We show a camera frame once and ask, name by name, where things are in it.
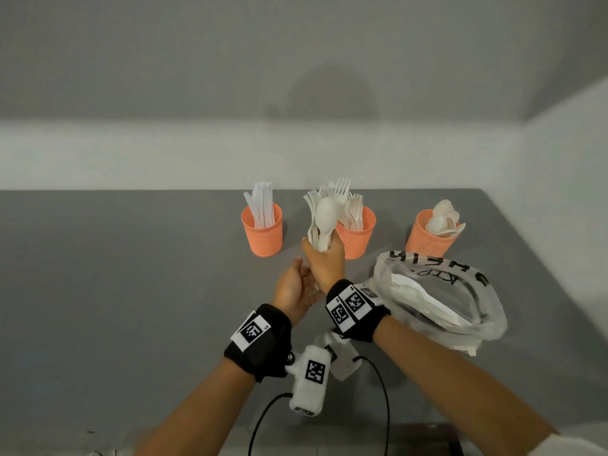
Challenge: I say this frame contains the person's left forearm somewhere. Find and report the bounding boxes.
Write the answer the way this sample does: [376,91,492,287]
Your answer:
[135,358,257,456]

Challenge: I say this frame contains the black marker wristband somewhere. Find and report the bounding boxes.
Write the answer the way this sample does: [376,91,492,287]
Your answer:
[325,279,391,344]
[224,303,293,383]

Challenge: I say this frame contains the orange mesh cup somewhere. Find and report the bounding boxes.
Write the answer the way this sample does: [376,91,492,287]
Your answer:
[334,205,377,260]
[405,209,462,257]
[241,203,284,258]

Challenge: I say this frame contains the bunch of white plastic knives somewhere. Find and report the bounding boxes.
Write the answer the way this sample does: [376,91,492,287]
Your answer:
[243,181,276,229]

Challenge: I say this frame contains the person's right forearm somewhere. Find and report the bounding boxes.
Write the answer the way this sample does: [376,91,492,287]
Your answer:
[372,315,559,456]

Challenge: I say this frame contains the bunch of white plastic forks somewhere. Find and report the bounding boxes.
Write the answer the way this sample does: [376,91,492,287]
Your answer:
[345,193,365,232]

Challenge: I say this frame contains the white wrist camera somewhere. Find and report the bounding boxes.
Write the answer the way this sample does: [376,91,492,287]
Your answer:
[313,329,363,381]
[284,345,333,416]

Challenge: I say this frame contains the person's right hand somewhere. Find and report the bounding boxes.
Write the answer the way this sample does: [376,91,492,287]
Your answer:
[301,230,346,296]

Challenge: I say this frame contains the white plastic spoon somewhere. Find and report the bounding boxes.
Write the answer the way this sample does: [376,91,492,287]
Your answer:
[315,196,338,253]

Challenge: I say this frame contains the clear plastic bag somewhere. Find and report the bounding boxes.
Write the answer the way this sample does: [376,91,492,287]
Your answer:
[368,250,509,357]

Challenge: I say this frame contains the bunch of white plastic spoons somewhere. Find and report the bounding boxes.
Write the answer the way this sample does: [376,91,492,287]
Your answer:
[425,199,467,239]

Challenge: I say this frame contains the white shirt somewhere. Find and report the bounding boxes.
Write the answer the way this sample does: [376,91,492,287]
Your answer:
[527,431,608,456]

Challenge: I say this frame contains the black camera cable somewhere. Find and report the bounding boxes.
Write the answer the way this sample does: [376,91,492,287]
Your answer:
[248,393,293,456]
[353,355,392,456]

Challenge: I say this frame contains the person's left hand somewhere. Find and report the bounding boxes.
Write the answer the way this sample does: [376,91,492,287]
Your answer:
[271,257,317,327]

